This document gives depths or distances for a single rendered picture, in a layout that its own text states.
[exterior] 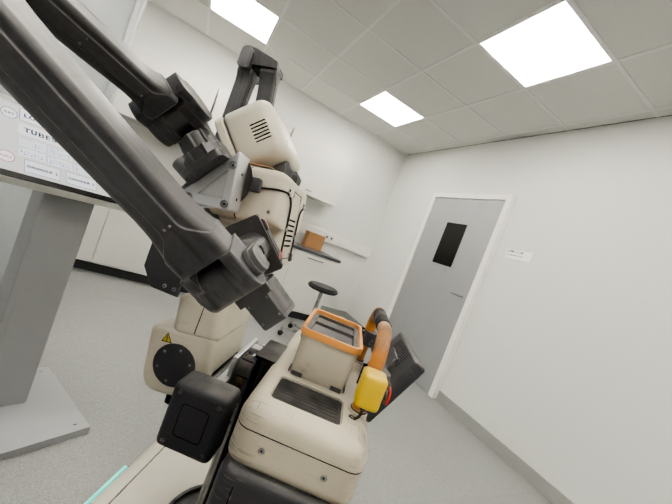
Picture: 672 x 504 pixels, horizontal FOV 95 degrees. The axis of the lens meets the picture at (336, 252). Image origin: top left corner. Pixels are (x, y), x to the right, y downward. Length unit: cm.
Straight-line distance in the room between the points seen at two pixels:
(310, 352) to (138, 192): 52
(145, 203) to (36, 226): 124
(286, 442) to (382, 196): 458
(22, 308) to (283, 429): 127
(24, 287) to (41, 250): 15
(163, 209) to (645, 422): 273
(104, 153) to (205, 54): 418
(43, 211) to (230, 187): 104
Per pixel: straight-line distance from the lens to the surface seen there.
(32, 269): 163
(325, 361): 75
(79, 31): 56
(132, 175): 35
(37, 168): 146
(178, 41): 453
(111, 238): 366
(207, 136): 67
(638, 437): 280
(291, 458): 66
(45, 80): 36
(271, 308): 44
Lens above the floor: 114
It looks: 2 degrees down
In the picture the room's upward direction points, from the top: 21 degrees clockwise
